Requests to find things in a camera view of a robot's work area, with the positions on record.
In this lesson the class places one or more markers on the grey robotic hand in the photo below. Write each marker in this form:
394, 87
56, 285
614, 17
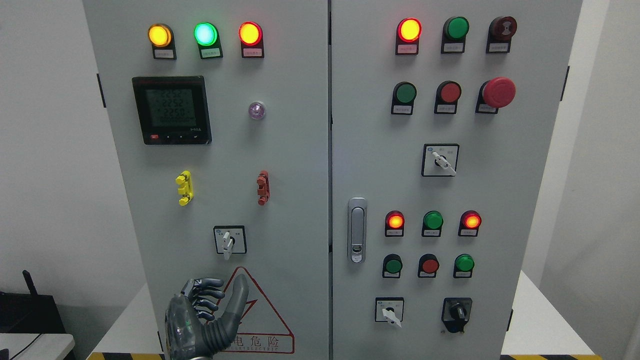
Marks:
193, 334

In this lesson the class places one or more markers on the door rotary selector switch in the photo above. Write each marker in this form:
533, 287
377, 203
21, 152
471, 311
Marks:
230, 240

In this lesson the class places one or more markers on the yellow indicator light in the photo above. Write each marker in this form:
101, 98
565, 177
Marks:
162, 42

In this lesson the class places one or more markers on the green lit indicator light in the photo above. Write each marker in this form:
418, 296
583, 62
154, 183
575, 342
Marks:
208, 39

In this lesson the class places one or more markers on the red electrical warning triangle sticker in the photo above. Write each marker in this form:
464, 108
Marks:
262, 329

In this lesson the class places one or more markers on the yellow terminal clip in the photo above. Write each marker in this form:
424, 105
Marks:
185, 187

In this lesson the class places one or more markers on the white side table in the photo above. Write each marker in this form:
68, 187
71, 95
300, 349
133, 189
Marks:
34, 346

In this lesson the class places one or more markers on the black device with antenna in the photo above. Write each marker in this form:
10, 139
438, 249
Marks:
31, 313

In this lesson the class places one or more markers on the red terminal clip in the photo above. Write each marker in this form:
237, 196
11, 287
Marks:
263, 187

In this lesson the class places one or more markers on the green push button lower left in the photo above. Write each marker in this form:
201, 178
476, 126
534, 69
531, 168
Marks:
392, 266

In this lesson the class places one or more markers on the green push button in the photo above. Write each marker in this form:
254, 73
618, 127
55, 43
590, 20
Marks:
402, 99
392, 266
463, 266

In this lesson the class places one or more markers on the black digital power meter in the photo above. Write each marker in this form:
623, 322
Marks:
172, 110

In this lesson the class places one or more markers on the grey left cabinet door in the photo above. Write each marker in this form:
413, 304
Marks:
287, 238

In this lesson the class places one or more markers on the grey cabinet door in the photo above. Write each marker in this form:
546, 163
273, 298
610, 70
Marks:
379, 156
287, 238

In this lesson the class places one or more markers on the red lit indicator lower left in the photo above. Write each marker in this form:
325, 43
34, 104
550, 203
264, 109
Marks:
394, 224

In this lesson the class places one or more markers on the red lit indicator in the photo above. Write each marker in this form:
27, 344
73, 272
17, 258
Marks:
469, 224
394, 224
408, 33

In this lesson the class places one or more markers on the small clear purple lamp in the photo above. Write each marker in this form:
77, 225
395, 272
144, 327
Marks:
257, 110

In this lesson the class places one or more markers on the red push button lower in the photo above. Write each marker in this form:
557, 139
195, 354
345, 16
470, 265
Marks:
428, 265

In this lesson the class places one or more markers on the red push button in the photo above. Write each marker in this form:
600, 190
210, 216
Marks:
428, 265
446, 99

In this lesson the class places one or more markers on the green indicator lower middle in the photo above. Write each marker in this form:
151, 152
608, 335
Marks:
432, 224

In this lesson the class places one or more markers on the green push button lower right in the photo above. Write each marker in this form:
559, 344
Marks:
463, 266

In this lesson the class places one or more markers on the red lit indicator lower right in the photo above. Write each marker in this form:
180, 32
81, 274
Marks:
469, 224

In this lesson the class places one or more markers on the red lit indicator left door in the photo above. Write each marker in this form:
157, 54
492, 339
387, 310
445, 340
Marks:
251, 40

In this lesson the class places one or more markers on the green push button upper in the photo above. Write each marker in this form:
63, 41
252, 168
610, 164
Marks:
402, 99

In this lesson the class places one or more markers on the grey right cabinet door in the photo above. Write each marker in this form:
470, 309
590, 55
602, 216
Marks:
379, 156

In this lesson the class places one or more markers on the white cabinet base platform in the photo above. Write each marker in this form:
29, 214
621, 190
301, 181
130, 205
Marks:
536, 331

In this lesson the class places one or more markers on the red push button upper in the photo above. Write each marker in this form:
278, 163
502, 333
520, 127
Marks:
446, 99

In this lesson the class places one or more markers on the red lit indicator top right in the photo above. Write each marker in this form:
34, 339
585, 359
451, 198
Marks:
408, 33

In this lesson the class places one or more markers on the red emergency stop mushroom button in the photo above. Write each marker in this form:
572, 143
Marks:
495, 94

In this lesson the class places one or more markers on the green indicator top right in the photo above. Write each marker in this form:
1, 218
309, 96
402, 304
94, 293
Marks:
454, 34

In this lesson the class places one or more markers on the lower white rotary selector switch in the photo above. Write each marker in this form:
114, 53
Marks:
389, 310

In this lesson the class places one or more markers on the silver door handle lock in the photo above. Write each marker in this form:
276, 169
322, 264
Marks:
357, 229

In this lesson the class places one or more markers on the black knob rotary switch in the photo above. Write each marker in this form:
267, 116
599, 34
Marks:
456, 313

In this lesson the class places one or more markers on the upper right rotary selector switch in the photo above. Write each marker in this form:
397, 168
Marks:
440, 159

